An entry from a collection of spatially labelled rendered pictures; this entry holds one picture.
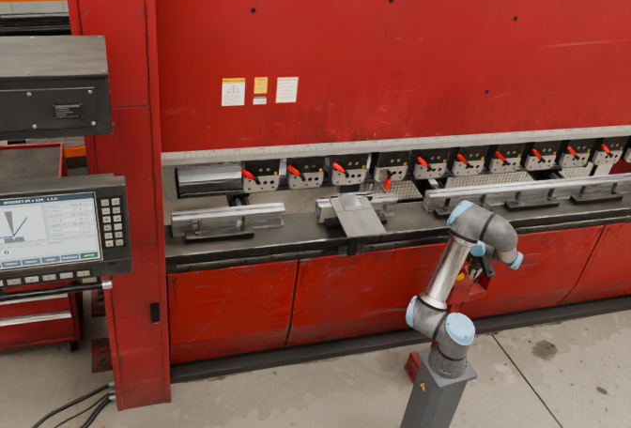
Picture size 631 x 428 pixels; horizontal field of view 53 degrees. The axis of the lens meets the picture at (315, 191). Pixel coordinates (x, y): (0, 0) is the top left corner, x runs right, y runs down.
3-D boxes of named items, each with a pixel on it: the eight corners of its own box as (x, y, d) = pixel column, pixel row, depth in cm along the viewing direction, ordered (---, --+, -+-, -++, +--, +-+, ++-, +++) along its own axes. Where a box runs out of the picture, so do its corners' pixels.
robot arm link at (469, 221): (431, 344, 238) (493, 214, 228) (397, 324, 244) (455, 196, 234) (440, 338, 249) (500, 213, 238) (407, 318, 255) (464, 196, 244)
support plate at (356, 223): (347, 238, 270) (347, 236, 270) (330, 201, 290) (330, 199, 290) (386, 234, 276) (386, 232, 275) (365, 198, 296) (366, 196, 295)
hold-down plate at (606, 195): (575, 205, 330) (577, 201, 329) (568, 199, 334) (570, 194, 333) (622, 200, 339) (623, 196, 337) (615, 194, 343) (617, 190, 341)
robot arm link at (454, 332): (460, 364, 237) (469, 341, 229) (428, 345, 243) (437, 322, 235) (473, 345, 245) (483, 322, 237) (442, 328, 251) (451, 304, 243)
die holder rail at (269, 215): (173, 236, 276) (172, 221, 270) (171, 228, 280) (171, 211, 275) (284, 226, 290) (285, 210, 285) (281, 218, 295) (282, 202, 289)
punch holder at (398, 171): (374, 182, 287) (379, 152, 278) (367, 172, 294) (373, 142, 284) (404, 180, 292) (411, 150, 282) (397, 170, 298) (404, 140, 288)
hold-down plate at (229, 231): (186, 244, 273) (186, 238, 271) (184, 236, 277) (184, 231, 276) (253, 237, 282) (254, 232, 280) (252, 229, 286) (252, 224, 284)
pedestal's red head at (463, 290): (448, 305, 291) (457, 277, 281) (431, 282, 303) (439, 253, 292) (484, 298, 298) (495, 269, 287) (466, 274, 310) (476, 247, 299)
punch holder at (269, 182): (243, 192, 270) (245, 160, 261) (239, 181, 277) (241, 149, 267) (277, 191, 274) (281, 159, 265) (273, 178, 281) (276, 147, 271)
